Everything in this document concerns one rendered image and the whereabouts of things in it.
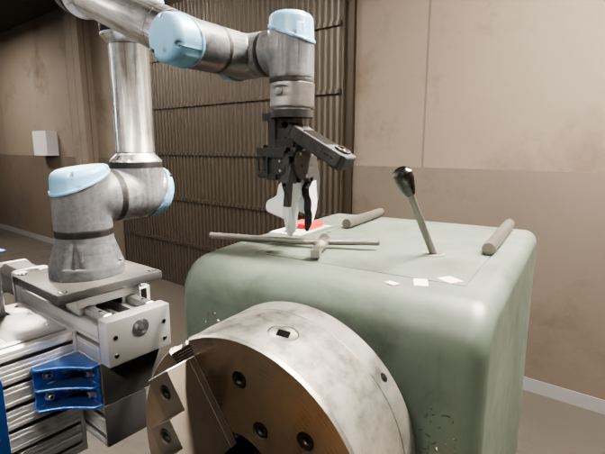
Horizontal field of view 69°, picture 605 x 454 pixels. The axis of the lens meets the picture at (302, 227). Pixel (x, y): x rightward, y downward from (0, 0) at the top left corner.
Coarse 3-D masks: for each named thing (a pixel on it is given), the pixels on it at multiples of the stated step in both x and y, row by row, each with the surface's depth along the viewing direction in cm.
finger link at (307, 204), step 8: (304, 184) 78; (312, 184) 78; (304, 192) 78; (312, 192) 78; (304, 200) 79; (312, 200) 79; (304, 208) 79; (312, 208) 79; (312, 216) 79; (304, 224) 80
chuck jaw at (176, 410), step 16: (176, 352) 51; (192, 352) 50; (176, 368) 47; (192, 368) 48; (160, 384) 47; (176, 384) 46; (192, 384) 47; (208, 384) 49; (160, 400) 47; (176, 400) 46; (192, 400) 46; (208, 400) 48; (176, 416) 44; (192, 416) 45; (208, 416) 47; (224, 416) 48; (160, 432) 45; (176, 432) 44; (192, 432) 45; (208, 432) 46; (224, 432) 47; (160, 448) 45; (176, 448) 44; (192, 448) 44; (208, 448) 45; (224, 448) 46
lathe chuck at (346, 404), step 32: (224, 320) 55; (256, 320) 50; (288, 320) 51; (224, 352) 47; (256, 352) 44; (288, 352) 44; (320, 352) 46; (224, 384) 47; (256, 384) 45; (288, 384) 43; (320, 384) 42; (352, 384) 45; (160, 416) 54; (256, 416) 46; (288, 416) 43; (320, 416) 41; (352, 416) 42; (384, 416) 46; (256, 448) 57; (288, 448) 44; (320, 448) 42; (352, 448) 40; (384, 448) 44
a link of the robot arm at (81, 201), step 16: (64, 176) 87; (80, 176) 87; (96, 176) 89; (112, 176) 95; (48, 192) 90; (64, 192) 87; (80, 192) 88; (96, 192) 90; (112, 192) 93; (128, 192) 96; (64, 208) 88; (80, 208) 88; (96, 208) 90; (112, 208) 93; (64, 224) 88; (80, 224) 89; (96, 224) 90; (112, 224) 95
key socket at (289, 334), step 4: (272, 328) 48; (276, 328) 49; (280, 328) 49; (284, 328) 49; (288, 328) 49; (268, 332) 47; (272, 332) 48; (276, 332) 48; (280, 332) 49; (284, 332) 48; (288, 332) 48; (292, 332) 48; (296, 332) 48; (272, 336) 47; (276, 336) 47; (280, 336) 47; (284, 336) 49; (288, 336) 48; (292, 336) 47; (296, 336) 48; (284, 340) 46; (288, 340) 46; (292, 340) 47
